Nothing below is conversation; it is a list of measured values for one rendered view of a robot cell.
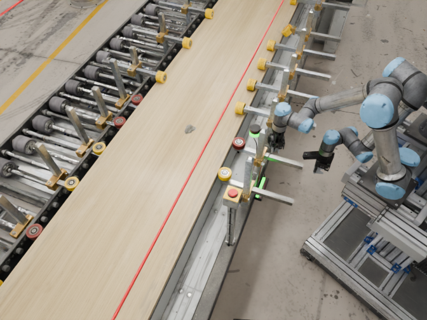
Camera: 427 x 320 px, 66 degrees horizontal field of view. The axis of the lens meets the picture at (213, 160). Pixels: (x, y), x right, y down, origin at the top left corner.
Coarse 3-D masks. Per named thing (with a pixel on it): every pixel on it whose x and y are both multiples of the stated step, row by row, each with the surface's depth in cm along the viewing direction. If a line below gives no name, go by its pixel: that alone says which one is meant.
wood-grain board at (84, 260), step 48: (240, 0) 311; (288, 0) 309; (192, 48) 266; (240, 48) 265; (192, 96) 232; (240, 96) 231; (144, 144) 206; (192, 144) 205; (96, 192) 185; (144, 192) 185; (192, 192) 184; (48, 240) 169; (96, 240) 168; (144, 240) 168; (0, 288) 154; (48, 288) 154; (96, 288) 154; (144, 288) 153
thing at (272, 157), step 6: (240, 150) 209; (246, 150) 207; (252, 150) 206; (264, 156) 204; (270, 156) 204; (276, 156) 203; (276, 162) 204; (282, 162) 202; (288, 162) 201; (294, 162) 201; (300, 168) 200
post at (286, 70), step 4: (288, 68) 207; (284, 72) 207; (288, 72) 206; (284, 76) 210; (288, 76) 212; (284, 80) 212; (284, 84) 214; (280, 88) 218; (284, 88) 217; (280, 92) 220; (284, 92) 219
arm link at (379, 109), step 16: (368, 96) 127; (384, 96) 122; (400, 96) 126; (368, 112) 125; (384, 112) 121; (384, 128) 127; (384, 144) 133; (384, 160) 139; (384, 176) 144; (400, 176) 141; (384, 192) 148; (400, 192) 143
